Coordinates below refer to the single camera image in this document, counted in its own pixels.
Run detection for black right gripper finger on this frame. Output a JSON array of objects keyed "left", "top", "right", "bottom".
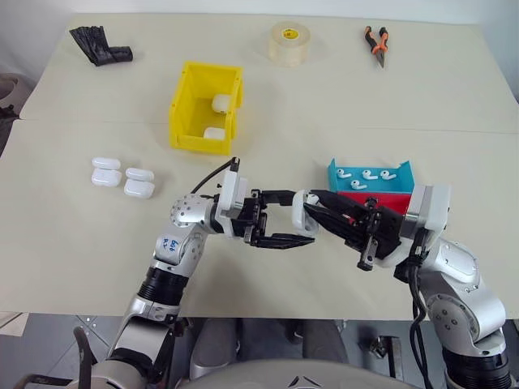
[
  {"left": 303, "top": 203, "right": 362, "bottom": 249},
  {"left": 310, "top": 189, "right": 368, "bottom": 218}
]

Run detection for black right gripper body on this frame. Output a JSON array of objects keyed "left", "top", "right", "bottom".
[{"left": 344, "top": 196, "right": 407, "bottom": 272}]

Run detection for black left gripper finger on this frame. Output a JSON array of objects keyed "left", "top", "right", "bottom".
[
  {"left": 259, "top": 188, "right": 302, "bottom": 206},
  {"left": 251, "top": 232, "right": 317, "bottom": 250}
]

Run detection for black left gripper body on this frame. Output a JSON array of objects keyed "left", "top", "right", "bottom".
[{"left": 233, "top": 188, "right": 269, "bottom": 247}]

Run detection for yellow plastic bin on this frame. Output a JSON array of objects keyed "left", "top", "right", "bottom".
[{"left": 168, "top": 60, "right": 245, "bottom": 156}]

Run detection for red plastic tray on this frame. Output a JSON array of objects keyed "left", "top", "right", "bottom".
[{"left": 336, "top": 191, "right": 414, "bottom": 216}]

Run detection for blue plastic tray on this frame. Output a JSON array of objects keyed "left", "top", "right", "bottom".
[{"left": 327, "top": 158, "right": 418, "bottom": 196}]

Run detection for grey robot torso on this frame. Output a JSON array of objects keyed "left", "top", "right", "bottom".
[{"left": 64, "top": 357, "right": 447, "bottom": 389}]

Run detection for clear tape roll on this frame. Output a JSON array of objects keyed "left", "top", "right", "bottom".
[{"left": 268, "top": 21, "right": 311, "bottom": 68}]

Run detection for orange black pliers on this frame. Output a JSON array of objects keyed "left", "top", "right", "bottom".
[{"left": 362, "top": 25, "right": 390, "bottom": 70}]

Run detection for black plastic bag roll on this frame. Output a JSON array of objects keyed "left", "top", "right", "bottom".
[{"left": 69, "top": 24, "right": 135, "bottom": 68}]

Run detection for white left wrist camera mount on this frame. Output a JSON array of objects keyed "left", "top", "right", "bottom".
[{"left": 213, "top": 168, "right": 253, "bottom": 238}]

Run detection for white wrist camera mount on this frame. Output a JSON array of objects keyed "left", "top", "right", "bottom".
[
  {"left": 376, "top": 183, "right": 453, "bottom": 269},
  {"left": 213, "top": 168, "right": 253, "bottom": 238}
]

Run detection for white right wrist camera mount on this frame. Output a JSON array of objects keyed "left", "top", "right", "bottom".
[{"left": 376, "top": 183, "right": 453, "bottom": 269}]

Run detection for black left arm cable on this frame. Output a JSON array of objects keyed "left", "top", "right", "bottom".
[{"left": 189, "top": 156, "right": 242, "bottom": 195}]

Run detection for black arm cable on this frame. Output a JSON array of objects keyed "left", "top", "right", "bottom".
[
  {"left": 189, "top": 156, "right": 242, "bottom": 195},
  {"left": 405, "top": 229, "right": 431, "bottom": 389}
]

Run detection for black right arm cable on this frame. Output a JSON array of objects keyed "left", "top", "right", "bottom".
[{"left": 405, "top": 229, "right": 431, "bottom": 389}]

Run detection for metal bracket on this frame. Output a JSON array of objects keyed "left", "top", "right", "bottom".
[{"left": 367, "top": 335, "right": 403, "bottom": 378}]

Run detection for black strap loop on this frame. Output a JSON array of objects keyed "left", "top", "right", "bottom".
[{"left": 71, "top": 325, "right": 99, "bottom": 389}]

